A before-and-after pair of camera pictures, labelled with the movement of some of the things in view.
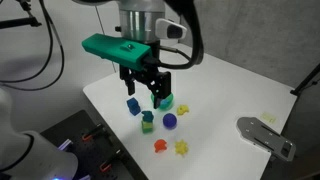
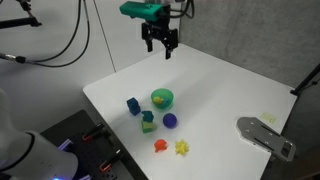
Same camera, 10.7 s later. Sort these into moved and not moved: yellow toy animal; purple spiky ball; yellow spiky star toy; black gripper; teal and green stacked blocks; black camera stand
Moved: black gripper; yellow toy animal
Not moved: black camera stand; yellow spiky star toy; purple spiky ball; teal and green stacked blocks
